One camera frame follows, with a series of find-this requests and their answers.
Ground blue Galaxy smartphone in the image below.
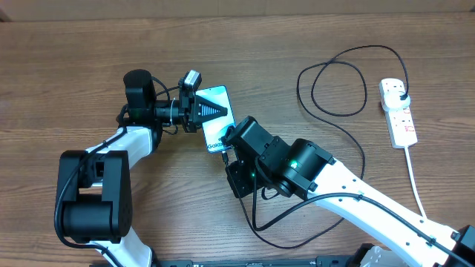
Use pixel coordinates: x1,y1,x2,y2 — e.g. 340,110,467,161
196,85,235,154

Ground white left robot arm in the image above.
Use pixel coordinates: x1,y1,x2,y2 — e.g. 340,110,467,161
53,69,235,266

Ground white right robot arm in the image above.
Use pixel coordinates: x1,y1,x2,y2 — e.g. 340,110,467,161
221,116,474,266

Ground white charger adapter plug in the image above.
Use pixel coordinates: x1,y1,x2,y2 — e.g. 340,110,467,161
381,91,411,112

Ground white power strip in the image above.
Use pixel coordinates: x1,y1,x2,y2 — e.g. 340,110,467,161
379,78,418,148

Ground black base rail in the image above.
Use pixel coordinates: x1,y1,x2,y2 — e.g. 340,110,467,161
88,243,409,267

